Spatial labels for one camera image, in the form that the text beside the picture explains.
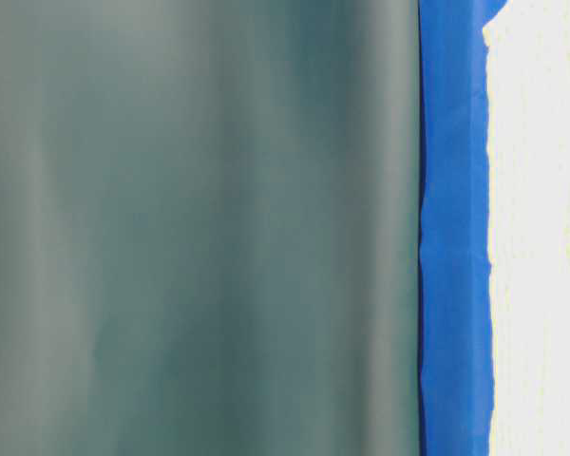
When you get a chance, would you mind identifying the grey-green blurred panel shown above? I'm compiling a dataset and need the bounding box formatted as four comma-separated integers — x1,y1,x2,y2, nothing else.
0,1,420,455

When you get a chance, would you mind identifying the blue tablecloth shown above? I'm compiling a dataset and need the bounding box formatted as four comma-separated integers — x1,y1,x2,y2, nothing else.
419,1,502,455

